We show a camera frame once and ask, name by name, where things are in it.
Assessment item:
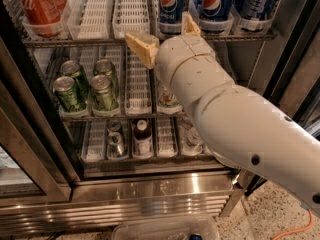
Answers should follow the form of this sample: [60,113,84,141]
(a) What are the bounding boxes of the front white green can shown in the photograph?
[158,83,180,108]

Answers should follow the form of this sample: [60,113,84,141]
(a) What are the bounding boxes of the brown bottle white cap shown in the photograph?
[134,119,153,159]

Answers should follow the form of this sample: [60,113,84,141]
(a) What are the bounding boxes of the middle wire shelf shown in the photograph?
[61,112,187,122]

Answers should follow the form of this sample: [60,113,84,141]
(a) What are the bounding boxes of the front clear water bottle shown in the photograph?
[185,127,203,156]

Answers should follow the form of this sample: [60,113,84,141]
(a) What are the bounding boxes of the rear silver blue can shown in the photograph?
[107,120,123,134]

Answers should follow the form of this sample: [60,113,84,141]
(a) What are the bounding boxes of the front red coca-cola can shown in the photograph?
[19,0,61,38]

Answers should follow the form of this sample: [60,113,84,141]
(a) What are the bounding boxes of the rear left green can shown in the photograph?
[60,60,89,99]

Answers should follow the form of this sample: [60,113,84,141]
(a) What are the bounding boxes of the stainless steel fridge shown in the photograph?
[0,0,320,236]

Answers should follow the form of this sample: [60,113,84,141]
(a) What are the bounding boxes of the orange cable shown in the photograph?
[271,208,315,240]

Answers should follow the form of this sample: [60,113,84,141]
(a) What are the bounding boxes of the front silver blue can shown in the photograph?
[107,132,126,159]

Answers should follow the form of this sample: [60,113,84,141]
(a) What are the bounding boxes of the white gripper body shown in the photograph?
[154,34,215,81]

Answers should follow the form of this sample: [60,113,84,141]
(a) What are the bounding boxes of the clear plastic bin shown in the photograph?
[111,215,221,240]

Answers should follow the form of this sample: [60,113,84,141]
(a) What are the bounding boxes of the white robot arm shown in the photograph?
[125,13,320,216]

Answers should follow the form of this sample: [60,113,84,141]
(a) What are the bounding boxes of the wire shelf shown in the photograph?
[61,112,187,122]
[23,32,277,48]

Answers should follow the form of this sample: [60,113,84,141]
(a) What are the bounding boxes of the silver blue can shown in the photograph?
[107,120,123,134]
[107,132,126,159]

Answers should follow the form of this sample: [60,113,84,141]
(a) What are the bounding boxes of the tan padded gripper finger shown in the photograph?
[181,12,201,36]
[125,32,160,69]

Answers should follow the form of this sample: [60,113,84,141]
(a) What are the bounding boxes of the front left green can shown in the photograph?
[53,76,86,113]

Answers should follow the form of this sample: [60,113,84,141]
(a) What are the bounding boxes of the top wire shelf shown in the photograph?
[23,32,277,48]

